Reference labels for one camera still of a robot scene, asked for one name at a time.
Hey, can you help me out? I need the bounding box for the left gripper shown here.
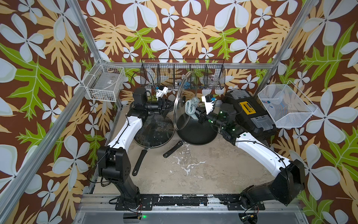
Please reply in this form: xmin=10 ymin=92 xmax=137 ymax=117
xmin=142 ymin=99 xmax=177 ymax=115

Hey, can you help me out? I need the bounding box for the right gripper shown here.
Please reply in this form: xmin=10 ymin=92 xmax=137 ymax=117
xmin=192 ymin=107 xmax=228 ymax=132

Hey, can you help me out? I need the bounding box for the grey-green cloth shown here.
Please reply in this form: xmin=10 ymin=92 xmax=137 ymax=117
xmin=185 ymin=97 xmax=200 ymax=120

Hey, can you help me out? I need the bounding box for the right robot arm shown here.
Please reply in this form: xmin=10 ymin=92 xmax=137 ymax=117
xmin=194 ymin=104 xmax=305 ymax=209

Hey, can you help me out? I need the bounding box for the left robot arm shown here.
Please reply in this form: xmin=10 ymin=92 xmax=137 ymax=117
xmin=97 ymin=87 xmax=174 ymax=211

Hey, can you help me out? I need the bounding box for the right black frying pan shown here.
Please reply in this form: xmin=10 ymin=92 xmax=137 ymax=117
xmin=163 ymin=114 xmax=218 ymax=158

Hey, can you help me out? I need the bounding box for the black frying pan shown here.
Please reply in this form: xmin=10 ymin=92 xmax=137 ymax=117
xmin=163 ymin=114 xmax=218 ymax=158
xmin=132 ymin=113 xmax=176 ymax=177

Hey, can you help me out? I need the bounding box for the left black frying pan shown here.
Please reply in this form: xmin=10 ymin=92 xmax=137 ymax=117
xmin=132 ymin=113 xmax=176 ymax=177

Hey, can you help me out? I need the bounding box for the black toolbox yellow latch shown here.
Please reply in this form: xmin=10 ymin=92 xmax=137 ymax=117
xmin=223 ymin=89 xmax=277 ymax=141

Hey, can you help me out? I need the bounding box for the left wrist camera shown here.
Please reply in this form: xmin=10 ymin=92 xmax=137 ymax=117
xmin=156 ymin=85 xmax=168 ymax=99

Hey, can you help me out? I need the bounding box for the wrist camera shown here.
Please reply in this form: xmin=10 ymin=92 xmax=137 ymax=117
xmin=156 ymin=85 xmax=168 ymax=99
xmin=201 ymin=94 xmax=216 ymax=115

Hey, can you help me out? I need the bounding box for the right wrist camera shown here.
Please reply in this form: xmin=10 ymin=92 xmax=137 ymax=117
xmin=201 ymin=94 xmax=216 ymax=115

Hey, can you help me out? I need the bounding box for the black wire basket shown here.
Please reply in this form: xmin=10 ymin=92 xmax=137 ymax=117
xmin=139 ymin=59 xmax=226 ymax=90

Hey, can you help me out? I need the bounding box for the white wire basket left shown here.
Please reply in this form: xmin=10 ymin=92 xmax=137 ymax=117
xmin=84 ymin=62 xmax=126 ymax=102

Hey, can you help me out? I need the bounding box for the white wire basket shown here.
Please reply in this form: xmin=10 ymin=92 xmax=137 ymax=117
xmin=84 ymin=62 xmax=126 ymax=102
xmin=258 ymin=81 xmax=318 ymax=128

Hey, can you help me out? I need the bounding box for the white wire basket right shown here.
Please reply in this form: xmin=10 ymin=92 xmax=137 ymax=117
xmin=258 ymin=81 xmax=318 ymax=128

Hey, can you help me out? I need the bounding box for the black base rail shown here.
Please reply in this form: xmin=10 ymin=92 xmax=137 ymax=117
xmin=115 ymin=194 xmax=266 ymax=211

